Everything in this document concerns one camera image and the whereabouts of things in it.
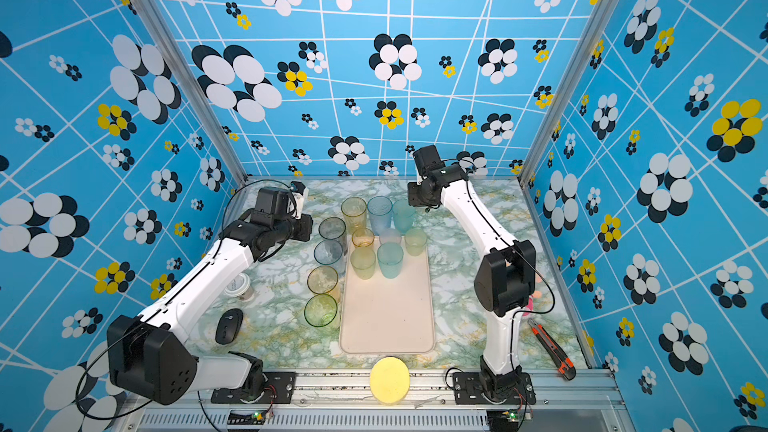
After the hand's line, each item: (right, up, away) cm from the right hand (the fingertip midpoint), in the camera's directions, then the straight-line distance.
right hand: (420, 197), depth 90 cm
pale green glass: (-1, -15, +9) cm, 17 cm away
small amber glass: (-18, -13, +6) cm, 23 cm away
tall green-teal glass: (-5, -6, +7) cm, 10 cm away
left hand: (-31, -7, -7) cm, 33 cm away
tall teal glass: (-9, -19, +3) cm, 21 cm away
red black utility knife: (+35, -42, -13) cm, 57 cm away
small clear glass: (-9, -13, +9) cm, 18 cm away
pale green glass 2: (-18, -20, +2) cm, 27 cm away
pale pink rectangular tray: (-11, -34, -6) cm, 36 cm away
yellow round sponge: (-9, -46, -18) cm, 50 cm away
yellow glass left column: (-29, -26, 0) cm, 39 cm away
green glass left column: (-28, -31, -9) cm, 43 cm away
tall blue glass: (-12, -4, +5) cm, 14 cm away
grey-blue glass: (-28, -17, +1) cm, 33 cm away
